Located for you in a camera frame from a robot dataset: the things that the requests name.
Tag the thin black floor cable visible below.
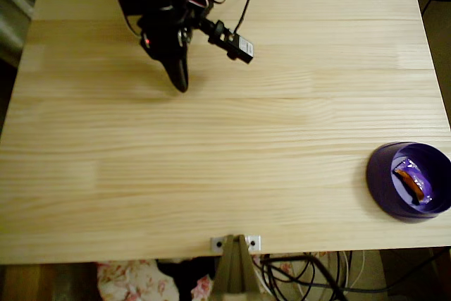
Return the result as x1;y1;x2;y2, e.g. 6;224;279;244
262;250;451;301

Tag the black cloth bundle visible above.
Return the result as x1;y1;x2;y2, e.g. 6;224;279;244
156;257;216;301

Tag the thick black floor cable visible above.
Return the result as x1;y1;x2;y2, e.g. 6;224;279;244
259;254;345;301

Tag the white floor cable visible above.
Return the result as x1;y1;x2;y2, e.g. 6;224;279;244
326;250;367;301

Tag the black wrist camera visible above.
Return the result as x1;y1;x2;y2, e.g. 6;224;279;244
198;18;256;65

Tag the grey pleated curtain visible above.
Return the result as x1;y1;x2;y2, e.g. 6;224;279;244
0;0;116;66

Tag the floral cloth under table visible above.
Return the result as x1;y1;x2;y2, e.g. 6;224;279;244
97;251;330;301

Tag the silver metal bracket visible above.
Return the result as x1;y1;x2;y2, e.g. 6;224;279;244
210;235;262;252

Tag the purple plastic bowl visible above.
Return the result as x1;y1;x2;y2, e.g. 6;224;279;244
365;141;451;224

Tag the metal table clamp bracket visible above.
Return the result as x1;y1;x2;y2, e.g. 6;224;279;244
210;233;261;301

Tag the purple orange candy wrapper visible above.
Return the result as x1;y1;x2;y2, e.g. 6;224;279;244
393;158;433;206

